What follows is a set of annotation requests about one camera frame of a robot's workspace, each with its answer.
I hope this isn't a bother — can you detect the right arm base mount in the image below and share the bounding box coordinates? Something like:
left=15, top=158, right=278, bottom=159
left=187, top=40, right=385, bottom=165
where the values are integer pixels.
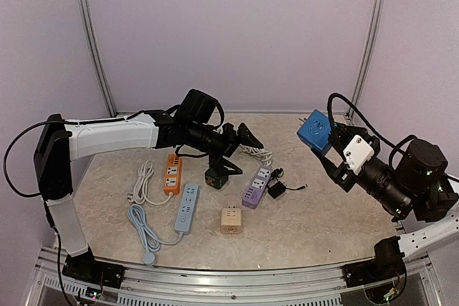
left=342, top=236, right=406, bottom=287

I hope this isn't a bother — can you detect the purple power strip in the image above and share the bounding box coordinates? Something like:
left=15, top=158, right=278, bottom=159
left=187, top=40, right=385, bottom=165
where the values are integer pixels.
left=242, top=166, right=273, bottom=209

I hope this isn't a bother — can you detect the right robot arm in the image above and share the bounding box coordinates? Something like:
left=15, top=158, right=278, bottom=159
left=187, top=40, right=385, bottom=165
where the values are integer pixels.
left=311, top=123, right=458, bottom=258

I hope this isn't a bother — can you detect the light blue power strip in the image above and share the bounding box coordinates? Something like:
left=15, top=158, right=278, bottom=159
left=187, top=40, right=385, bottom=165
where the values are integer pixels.
left=174, top=183, right=199, bottom=235

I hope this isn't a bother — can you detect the left aluminium corner post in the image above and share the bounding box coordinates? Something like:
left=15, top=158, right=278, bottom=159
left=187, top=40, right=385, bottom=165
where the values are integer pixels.
left=77, top=0, right=118, bottom=117

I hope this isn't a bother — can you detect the orange power strip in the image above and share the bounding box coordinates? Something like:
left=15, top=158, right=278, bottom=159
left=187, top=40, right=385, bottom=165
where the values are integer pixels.
left=164, top=154, right=182, bottom=196

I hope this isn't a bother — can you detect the aluminium corner post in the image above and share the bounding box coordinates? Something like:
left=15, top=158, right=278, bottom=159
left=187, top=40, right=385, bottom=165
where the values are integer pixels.
left=77, top=0, right=118, bottom=117
left=351, top=0, right=384, bottom=106

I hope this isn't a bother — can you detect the blue cube socket adapter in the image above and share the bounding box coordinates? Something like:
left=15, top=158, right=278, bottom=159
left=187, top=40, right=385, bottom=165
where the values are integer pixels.
left=296, top=110, right=331, bottom=156

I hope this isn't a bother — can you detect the right aluminium corner post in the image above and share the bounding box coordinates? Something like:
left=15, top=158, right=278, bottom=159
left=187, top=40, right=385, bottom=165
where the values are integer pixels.
left=351, top=0, right=384, bottom=106

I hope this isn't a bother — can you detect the aluminium front frame rail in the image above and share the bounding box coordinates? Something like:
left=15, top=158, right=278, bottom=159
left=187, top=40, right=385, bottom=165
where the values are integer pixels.
left=24, top=247, right=442, bottom=306

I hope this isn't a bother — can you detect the black power adapter with cable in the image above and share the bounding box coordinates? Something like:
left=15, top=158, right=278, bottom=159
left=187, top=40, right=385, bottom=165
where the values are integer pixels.
left=267, top=168, right=308, bottom=199

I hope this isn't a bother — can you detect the light blue cable with plug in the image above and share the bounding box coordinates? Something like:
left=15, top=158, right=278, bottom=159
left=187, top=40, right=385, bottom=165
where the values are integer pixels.
left=126, top=204, right=186, bottom=267

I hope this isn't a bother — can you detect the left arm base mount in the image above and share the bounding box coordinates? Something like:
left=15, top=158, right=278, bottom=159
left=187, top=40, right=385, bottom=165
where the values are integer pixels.
left=62, top=252, right=126, bottom=289

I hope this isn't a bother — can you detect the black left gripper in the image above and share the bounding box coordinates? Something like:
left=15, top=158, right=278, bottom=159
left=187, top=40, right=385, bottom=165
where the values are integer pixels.
left=186, top=122, right=265, bottom=178

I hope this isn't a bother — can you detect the white cable of orange strip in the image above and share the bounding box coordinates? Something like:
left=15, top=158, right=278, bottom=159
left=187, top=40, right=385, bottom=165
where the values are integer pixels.
left=126, top=160, right=173, bottom=207

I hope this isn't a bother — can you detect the beige cube socket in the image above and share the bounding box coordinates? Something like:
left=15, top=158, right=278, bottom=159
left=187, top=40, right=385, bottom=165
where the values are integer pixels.
left=220, top=206, right=242, bottom=234

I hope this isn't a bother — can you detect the dark green cube socket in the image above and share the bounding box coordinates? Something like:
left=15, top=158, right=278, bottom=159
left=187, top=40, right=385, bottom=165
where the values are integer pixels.
left=204, top=168, right=229, bottom=190

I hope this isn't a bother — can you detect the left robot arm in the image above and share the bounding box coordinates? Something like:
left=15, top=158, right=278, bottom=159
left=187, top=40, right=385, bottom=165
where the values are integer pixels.
left=34, top=89, right=263, bottom=281

